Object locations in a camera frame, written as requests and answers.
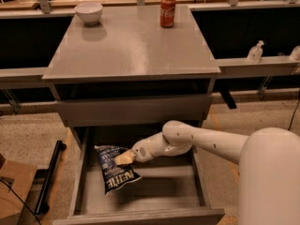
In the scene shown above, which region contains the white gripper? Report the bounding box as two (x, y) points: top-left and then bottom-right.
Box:
(114, 139), (154, 166)

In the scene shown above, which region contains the blue Kettle chip bag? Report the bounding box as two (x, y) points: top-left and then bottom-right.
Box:
(95, 145), (141, 194)

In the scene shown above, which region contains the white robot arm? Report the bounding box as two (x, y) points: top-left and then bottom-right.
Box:
(114, 120), (300, 225)

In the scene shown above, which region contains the open grey middle drawer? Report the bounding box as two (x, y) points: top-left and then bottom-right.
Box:
(53, 126), (225, 225)

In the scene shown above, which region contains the closed grey top drawer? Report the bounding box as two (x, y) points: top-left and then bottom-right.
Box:
(56, 95), (212, 127)

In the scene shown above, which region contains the grey drawer cabinet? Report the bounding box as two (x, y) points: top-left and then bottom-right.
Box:
(49, 6), (215, 143)

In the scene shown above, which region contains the black bar stand left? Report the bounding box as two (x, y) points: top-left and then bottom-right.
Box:
(35, 141), (67, 215)

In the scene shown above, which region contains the brown cardboard box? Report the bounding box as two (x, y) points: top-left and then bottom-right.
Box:
(0, 155), (37, 225)

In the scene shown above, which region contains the white ceramic bowl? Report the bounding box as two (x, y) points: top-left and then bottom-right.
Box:
(74, 2), (103, 24)

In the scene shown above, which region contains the red Coca-Cola can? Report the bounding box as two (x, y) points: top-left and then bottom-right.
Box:
(160, 0), (175, 28)

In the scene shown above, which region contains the black cable left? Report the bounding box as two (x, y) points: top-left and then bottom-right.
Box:
(0, 176), (43, 225)

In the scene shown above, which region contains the black cable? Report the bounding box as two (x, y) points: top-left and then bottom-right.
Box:
(287, 98), (300, 132)
(0, 176), (43, 225)

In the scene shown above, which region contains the grey metal rail shelf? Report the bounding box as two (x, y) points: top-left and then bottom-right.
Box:
(0, 56), (299, 89)

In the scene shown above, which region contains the black cable right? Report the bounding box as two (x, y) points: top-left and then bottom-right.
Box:
(287, 98), (300, 132)

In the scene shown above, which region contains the white object on rail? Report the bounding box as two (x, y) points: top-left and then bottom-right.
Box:
(289, 45), (300, 62)

